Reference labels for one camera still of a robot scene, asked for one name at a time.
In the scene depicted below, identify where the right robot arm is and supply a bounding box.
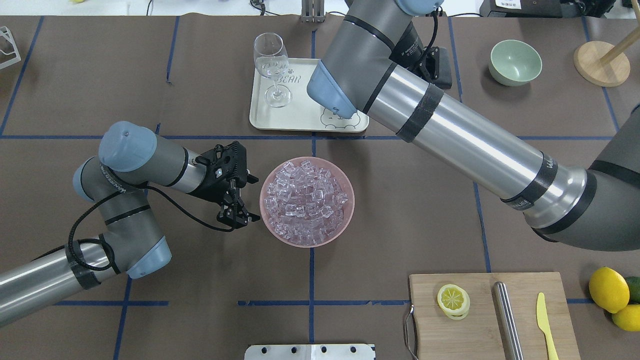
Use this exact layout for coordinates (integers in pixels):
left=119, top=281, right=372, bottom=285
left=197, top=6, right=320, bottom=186
left=307, top=0, right=640, bottom=252

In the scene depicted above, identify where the yellow lemon front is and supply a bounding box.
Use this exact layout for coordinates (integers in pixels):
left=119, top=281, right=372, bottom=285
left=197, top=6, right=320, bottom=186
left=588, top=266, right=630, bottom=314

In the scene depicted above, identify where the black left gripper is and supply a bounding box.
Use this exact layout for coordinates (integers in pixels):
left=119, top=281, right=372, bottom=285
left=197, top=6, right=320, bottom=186
left=189, top=141, right=262, bottom=229

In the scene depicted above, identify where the green avocado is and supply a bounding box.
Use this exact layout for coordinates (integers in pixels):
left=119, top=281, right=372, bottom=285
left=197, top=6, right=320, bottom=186
left=624, top=276, right=640, bottom=305

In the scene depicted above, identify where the cream serving tray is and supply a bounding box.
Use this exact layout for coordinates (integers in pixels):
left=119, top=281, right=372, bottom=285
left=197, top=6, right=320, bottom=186
left=249, top=58, right=370, bottom=133

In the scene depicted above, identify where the white wire cup rack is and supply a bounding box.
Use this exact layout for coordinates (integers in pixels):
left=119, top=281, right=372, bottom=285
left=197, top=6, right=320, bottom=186
left=0, top=26, right=22, bottom=69

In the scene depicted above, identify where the pink bowl of ice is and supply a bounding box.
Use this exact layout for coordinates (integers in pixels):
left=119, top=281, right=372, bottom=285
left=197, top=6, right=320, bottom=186
left=260, top=156, right=355, bottom=248

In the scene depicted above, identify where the yellow plastic knife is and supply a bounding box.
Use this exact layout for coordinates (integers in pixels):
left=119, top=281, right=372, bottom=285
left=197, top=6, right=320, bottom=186
left=535, top=292, right=559, bottom=360

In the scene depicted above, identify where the yellow lemon back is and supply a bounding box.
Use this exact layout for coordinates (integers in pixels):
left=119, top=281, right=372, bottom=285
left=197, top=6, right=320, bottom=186
left=611, top=304, right=640, bottom=332

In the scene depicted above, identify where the steel rolling pin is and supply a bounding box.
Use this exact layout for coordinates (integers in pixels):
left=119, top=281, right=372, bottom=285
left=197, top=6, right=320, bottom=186
left=493, top=281, right=524, bottom=360

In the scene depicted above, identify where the wooden mug tree stand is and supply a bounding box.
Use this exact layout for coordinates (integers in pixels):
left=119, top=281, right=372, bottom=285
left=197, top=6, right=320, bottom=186
left=573, top=27, right=640, bottom=88

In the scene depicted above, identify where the lemon slice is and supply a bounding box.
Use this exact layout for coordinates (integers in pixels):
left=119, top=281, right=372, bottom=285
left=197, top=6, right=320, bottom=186
left=436, top=284, right=471, bottom=321

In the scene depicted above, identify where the green bowl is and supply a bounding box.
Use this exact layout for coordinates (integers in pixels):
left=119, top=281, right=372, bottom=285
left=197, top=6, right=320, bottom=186
left=489, top=39, right=543, bottom=87

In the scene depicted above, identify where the yellow lemon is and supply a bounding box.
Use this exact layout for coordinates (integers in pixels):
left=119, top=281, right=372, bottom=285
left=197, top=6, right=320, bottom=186
left=588, top=266, right=630, bottom=314
left=611, top=304, right=640, bottom=332

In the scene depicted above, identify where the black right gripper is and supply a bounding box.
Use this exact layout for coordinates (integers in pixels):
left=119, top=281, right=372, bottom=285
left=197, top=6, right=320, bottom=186
left=412, top=47, right=453, bottom=91

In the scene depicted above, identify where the clear wine glass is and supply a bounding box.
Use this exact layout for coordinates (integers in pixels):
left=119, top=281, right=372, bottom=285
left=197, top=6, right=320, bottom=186
left=253, top=32, right=291, bottom=109

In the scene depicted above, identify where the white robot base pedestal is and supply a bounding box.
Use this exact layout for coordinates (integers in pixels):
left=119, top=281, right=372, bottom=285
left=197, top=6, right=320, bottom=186
left=244, top=343, right=377, bottom=360

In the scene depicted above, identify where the wooden cutting board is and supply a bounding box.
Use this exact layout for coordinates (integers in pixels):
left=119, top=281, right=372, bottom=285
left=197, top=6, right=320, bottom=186
left=409, top=272, right=581, bottom=360

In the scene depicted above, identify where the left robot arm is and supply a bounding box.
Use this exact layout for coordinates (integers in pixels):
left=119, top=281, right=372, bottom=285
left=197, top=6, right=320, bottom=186
left=0, top=121, right=260, bottom=326

